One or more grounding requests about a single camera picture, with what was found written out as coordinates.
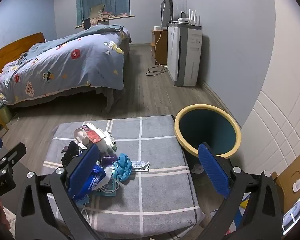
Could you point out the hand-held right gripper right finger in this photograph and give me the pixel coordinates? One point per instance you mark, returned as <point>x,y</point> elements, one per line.
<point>213,172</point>

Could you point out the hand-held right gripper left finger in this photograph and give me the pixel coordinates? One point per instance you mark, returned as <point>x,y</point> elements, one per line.
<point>83,170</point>

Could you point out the blue plastic bag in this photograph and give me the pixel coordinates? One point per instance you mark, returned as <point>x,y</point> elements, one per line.
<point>97,180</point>

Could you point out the black bag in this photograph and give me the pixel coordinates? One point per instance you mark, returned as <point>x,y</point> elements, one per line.
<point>70,155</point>

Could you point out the purple wrapper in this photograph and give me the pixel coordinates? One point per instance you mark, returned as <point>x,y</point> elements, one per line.
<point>110,160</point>

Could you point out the teal packet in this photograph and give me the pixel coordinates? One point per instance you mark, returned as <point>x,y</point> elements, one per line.
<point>110,190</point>

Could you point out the blue face mask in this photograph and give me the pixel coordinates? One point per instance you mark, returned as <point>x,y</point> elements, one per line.
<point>122,166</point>

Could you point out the yellow rimmed teal bin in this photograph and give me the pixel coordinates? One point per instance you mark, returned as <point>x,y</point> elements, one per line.
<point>205,127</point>

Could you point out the silver foil wrapper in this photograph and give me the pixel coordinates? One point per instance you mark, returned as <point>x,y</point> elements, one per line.
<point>140,165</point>

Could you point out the person's left forearm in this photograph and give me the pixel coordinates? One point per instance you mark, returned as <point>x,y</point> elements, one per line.
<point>10,220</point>

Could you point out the blue yellow printed bag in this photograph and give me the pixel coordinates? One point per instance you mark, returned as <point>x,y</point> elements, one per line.
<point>240,215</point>

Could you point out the grey plaid cushion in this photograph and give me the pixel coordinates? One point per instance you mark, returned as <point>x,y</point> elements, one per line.
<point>160,192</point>

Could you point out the cardboard box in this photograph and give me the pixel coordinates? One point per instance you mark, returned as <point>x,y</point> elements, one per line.
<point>290,175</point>

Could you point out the white panelled wardrobe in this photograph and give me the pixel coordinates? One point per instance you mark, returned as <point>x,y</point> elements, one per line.
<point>277,130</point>

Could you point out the small white device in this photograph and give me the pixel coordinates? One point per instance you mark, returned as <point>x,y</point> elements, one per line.
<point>298,185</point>

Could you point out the bed with blue quilt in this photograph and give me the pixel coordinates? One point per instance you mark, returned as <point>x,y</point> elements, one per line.
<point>72,67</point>

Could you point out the white air purifier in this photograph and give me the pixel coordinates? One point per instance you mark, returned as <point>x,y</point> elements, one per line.
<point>185,55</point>

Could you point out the wooden cabinet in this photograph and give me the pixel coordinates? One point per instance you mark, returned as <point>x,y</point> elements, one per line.
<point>161,47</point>

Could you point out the flat white box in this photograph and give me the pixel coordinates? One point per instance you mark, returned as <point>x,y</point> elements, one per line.
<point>161,27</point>

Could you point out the patterned cloth pile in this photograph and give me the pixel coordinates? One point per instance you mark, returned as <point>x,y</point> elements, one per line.
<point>100,16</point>

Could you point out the white router with antennas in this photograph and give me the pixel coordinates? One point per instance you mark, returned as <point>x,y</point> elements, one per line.
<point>185,20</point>

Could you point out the wooden window sill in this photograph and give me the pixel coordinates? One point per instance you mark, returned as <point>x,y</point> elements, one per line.
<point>125,17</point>

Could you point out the black flat monitor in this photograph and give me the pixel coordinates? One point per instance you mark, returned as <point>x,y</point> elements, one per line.
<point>166,12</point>

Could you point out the teal curtain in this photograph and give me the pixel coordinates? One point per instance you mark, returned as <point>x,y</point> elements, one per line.
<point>117,0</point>

